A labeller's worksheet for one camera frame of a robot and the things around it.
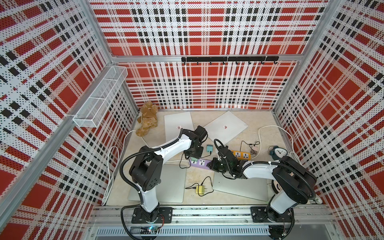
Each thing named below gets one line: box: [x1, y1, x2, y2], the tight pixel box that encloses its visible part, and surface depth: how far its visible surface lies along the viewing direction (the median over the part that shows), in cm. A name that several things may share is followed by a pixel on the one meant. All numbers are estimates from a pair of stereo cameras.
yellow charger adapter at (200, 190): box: [195, 185, 205, 195], surface depth 81 cm
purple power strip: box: [189, 158, 212, 170], surface depth 90 cm
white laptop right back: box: [203, 111, 249, 146], surface depth 113 cm
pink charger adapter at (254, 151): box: [250, 148, 259, 155], surface depth 97 cm
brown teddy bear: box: [135, 100, 159, 138], surface depth 110 cm
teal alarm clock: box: [268, 145, 288, 161], surface depth 95 cm
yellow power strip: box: [231, 150, 252, 161], surface depth 95 cm
